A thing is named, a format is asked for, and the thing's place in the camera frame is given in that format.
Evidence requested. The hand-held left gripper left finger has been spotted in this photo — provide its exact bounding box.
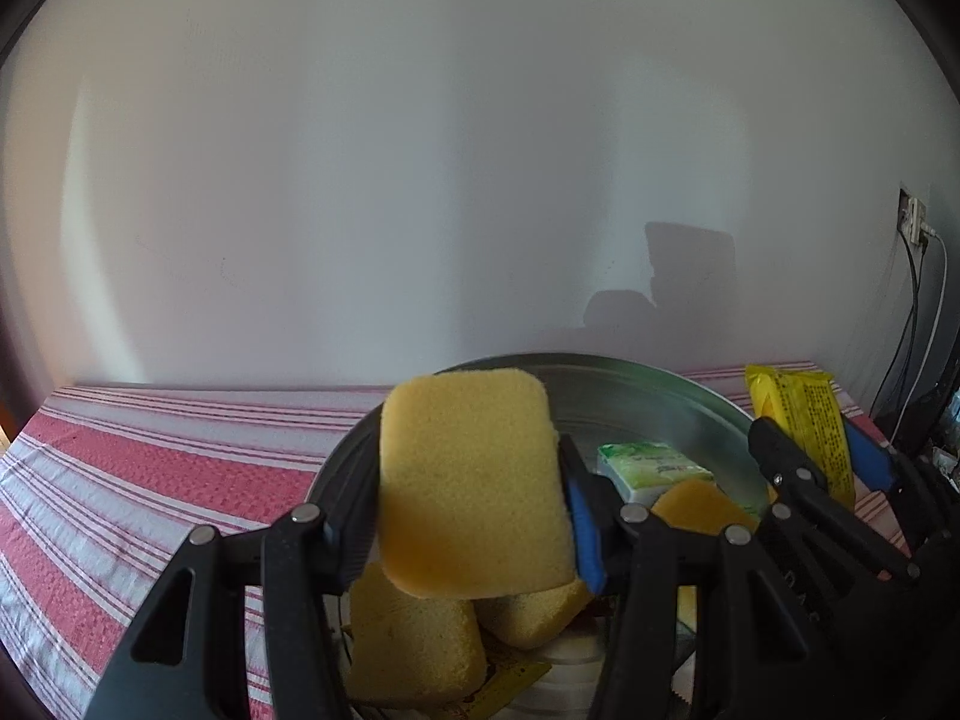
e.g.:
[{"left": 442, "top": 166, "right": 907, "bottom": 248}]
[{"left": 82, "top": 454, "right": 383, "bottom": 720}]

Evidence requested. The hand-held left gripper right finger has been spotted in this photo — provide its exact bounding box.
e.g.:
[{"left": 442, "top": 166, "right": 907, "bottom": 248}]
[{"left": 557, "top": 435, "right": 835, "bottom": 720}]

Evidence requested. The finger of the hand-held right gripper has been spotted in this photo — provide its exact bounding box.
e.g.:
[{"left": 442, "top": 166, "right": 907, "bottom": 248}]
[
  {"left": 748, "top": 415, "right": 925, "bottom": 587},
  {"left": 843, "top": 412, "right": 960, "bottom": 550}
]

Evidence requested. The yellow cracker packet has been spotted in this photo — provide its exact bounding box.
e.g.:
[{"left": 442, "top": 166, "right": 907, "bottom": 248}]
[{"left": 744, "top": 363, "right": 857, "bottom": 512}]

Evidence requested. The green leaf tissue pack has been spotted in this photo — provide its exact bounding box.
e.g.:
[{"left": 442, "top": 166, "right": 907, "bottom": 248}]
[{"left": 595, "top": 442, "right": 716, "bottom": 509}]

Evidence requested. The round metal cookie tin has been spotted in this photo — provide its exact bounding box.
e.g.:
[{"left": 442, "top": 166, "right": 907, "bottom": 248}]
[{"left": 304, "top": 352, "right": 782, "bottom": 720}]

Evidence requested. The yellow snack sachet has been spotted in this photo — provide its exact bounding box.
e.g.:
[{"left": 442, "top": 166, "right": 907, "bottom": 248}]
[{"left": 448, "top": 652, "right": 554, "bottom": 720}]

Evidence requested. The red striped tablecloth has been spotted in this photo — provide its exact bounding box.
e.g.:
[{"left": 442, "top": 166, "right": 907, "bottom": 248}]
[{"left": 0, "top": 366, "right": 912, "bottom": 720}]

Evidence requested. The floor clutter of cables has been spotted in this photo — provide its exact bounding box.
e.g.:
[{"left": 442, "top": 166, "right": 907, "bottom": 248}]
[{"left": 930, "top": 381, "right": 960, "bottom": 482}]

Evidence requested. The black cable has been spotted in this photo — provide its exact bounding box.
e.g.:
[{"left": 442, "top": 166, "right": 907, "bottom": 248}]
[{"left": 872, "top": 238, "right": 923, "bottom": 430}]

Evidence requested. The white cable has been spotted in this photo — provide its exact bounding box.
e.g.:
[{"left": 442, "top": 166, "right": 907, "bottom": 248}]
[{"left": 895, "top": 227, "right": 950, "bottom": 422}]

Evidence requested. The white wall socket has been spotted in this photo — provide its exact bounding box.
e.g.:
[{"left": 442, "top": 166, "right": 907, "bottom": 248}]
[{"left": 897, "top": 183, "right": 929, "bottom": 245}]

